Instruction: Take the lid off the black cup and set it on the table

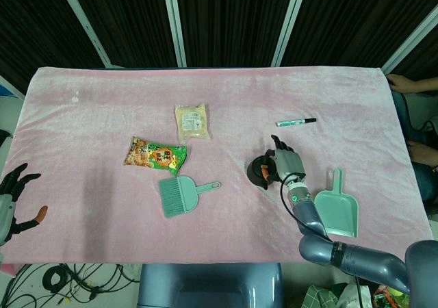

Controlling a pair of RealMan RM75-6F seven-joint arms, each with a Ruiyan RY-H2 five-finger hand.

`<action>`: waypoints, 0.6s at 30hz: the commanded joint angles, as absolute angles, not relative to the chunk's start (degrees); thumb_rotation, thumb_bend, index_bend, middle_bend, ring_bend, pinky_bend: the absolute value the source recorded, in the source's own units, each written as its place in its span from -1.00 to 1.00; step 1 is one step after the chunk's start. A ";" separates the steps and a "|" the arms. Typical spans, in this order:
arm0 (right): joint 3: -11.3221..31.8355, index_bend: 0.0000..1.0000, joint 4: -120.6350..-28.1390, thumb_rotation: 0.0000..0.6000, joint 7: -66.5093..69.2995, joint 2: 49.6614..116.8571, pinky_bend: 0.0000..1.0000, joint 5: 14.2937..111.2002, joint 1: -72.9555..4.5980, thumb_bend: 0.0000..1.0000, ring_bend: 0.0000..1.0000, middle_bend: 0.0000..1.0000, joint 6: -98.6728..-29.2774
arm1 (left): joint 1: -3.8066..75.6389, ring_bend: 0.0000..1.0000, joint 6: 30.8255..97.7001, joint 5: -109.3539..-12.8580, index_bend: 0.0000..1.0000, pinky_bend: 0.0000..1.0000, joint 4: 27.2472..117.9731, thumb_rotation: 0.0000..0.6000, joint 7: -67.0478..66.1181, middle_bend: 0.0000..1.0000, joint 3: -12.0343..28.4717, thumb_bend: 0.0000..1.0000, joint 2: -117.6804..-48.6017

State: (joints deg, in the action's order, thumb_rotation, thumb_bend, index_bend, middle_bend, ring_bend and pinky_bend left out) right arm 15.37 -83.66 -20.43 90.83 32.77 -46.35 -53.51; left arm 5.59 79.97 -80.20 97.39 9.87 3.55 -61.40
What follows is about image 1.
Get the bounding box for teal hand brush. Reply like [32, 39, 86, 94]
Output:
[158, 175, 222, 219]

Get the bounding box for black teapot lid wooden knob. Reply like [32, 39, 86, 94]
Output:
[251, 155, 275, 172]

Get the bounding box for bystander blue jeans legs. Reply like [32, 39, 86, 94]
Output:
[391, 90, 438, 203]

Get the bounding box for loose black floor cables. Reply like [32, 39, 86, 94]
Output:
[0, 263, 141, 308]

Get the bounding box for green orange snack bag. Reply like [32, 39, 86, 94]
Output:
[122, 136, 188, 177]

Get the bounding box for coiled black floor cable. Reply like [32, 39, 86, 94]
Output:
[42, 265, 75, 294]

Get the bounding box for green black marker pen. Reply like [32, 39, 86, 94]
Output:
[276, 117, 317, 128]

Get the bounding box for black pleated curtain panel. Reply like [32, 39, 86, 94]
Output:
[174, 0, 297, 68]
[0, 0, 105, 95]
[66, 0, 181, 68]
[283, 0, 438, 68]

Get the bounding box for white blue partition edge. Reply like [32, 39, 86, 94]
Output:
[0, 75, 25, 101]

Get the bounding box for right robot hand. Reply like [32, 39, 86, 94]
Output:
[259, 135, 307, 185]

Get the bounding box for bystander bare hand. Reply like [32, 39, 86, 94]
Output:
[408, 140, 438, 172]
[387, 74, 413, 92]

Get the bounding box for teal dustpan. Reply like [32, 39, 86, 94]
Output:
[313, 168, 360, 238]

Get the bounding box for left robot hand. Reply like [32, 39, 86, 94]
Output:
[0, 163, 49, 246]

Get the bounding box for colourful snack wrapper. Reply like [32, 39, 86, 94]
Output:
[372, 285, 411, 308]

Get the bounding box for white partition post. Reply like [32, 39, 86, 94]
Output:
[56, 0, 112, 66]
[162, 0, 188, 68]
[381, 10, 438, 75]
[272, 0, 309, 68]

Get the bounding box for blue grey robot torso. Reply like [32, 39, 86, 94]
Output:
[136, 262, 285, 308]

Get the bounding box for pink plush table cloth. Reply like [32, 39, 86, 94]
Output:
[0, 66, 431, 277]

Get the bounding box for green white patterned bag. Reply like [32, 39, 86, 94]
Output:
[302, 282, 374, 308]

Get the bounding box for black round object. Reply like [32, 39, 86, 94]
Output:
[246, 153, 280, 190]

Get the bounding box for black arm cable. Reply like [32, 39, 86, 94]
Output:
[280, 172, 335, 244]

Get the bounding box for beige clear food packet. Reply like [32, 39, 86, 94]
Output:
[175, 103, 212, 141]

